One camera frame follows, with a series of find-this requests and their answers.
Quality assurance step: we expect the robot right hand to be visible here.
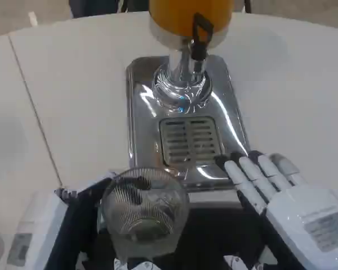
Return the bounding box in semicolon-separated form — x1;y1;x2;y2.
215;150;338;270

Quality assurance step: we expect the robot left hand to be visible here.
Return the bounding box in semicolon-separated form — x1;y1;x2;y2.
6;172;164;270

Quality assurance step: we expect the clear ribbed glass cup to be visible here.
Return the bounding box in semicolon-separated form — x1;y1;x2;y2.
100;166;190;261

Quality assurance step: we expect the slotted steel drain grid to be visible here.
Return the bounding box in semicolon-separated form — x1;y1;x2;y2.
158;116;224;167

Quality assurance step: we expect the steel drip tray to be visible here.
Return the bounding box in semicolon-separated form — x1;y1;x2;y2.
126;55;251;194

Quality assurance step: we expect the black dispenser tap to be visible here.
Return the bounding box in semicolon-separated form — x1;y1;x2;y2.
189;12;215;61

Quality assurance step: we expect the orange juice drink dispenser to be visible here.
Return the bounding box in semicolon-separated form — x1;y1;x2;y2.
148;0;235;113

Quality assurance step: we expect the dark background object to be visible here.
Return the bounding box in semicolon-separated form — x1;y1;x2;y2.
68;0;149;15

